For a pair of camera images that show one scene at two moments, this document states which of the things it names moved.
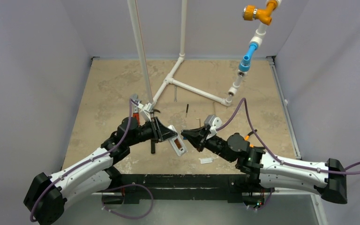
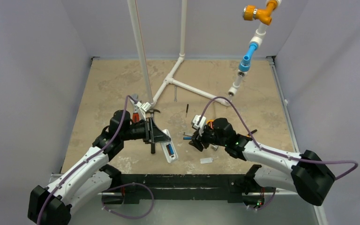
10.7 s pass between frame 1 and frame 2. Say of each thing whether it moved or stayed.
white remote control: moved
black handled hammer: stayed
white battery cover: stayed
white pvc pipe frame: stayed
